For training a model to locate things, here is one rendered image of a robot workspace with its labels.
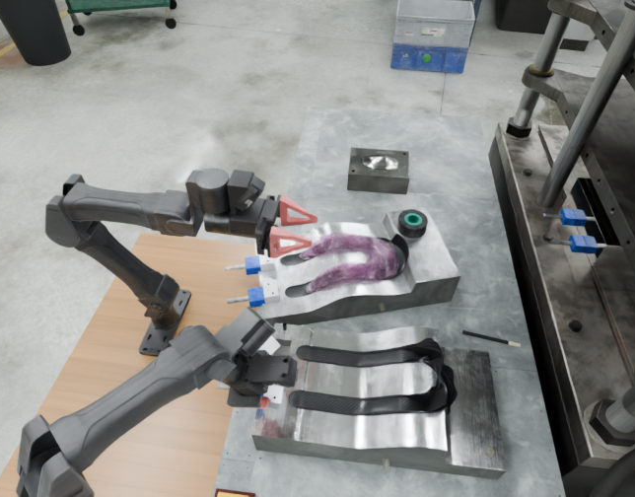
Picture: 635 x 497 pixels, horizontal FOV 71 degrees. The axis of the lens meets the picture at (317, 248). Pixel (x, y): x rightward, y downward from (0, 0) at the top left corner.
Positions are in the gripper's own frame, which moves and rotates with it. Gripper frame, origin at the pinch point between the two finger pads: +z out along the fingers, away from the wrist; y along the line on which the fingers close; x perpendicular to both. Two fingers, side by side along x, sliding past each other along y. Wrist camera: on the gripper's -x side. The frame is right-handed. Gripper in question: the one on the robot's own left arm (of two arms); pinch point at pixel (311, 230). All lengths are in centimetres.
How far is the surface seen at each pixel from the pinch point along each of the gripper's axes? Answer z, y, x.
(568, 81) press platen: 73, 98, 13
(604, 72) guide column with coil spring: 66, 63, -7
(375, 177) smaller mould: 12, 59, 33
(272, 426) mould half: -2.9, -25.7, 30.5
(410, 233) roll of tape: 22.9, 28.5, 25.8
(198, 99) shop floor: -125, 242, 124
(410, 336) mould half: 23.3, -3.5, 25.7
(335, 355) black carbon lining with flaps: 7.5, -7.7, 31.2
